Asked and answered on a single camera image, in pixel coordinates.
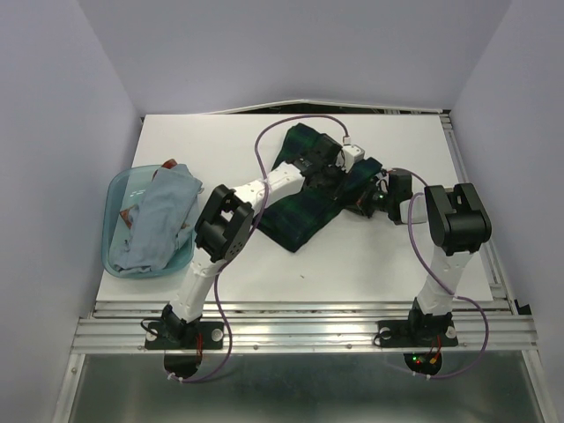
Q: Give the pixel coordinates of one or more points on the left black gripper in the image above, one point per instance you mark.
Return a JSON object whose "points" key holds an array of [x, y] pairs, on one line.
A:
{"points": [[333, 192]]}

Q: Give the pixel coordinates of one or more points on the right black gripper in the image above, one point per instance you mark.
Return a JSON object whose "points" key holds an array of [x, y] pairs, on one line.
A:
{"points": [[361, 201]]}

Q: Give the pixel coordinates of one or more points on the green plaid skirt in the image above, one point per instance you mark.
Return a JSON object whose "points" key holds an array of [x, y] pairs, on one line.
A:
{"points": [[292, 221]]}

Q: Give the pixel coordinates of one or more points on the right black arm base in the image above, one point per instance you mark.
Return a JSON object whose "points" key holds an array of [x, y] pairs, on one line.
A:
{"points": [[423, 336]]}

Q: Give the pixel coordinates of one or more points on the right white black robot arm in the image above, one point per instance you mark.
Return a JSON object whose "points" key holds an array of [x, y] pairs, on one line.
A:
{"points": [[458, 225]]}

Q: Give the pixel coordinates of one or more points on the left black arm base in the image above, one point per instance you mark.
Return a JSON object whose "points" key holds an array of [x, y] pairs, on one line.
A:
{"points": [[183, 356]]}

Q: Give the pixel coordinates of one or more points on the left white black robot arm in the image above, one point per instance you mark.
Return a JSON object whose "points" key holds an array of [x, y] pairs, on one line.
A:
{"points": [[225, 224]]}

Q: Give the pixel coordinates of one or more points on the light blue denim skirt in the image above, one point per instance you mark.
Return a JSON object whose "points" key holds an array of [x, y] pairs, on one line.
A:
{"points": [[154, 216]]}

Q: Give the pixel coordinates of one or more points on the blue plastic basket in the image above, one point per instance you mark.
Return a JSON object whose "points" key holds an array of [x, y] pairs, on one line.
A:
{"points": [[128, 207]]}

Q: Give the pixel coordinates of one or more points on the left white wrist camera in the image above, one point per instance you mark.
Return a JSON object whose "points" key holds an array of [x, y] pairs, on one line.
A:
{"points": [[350, 155]]}

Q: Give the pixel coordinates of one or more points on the aluminium frame rail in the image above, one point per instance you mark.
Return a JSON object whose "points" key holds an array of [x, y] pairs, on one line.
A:
{"points": [[283, 350]]}

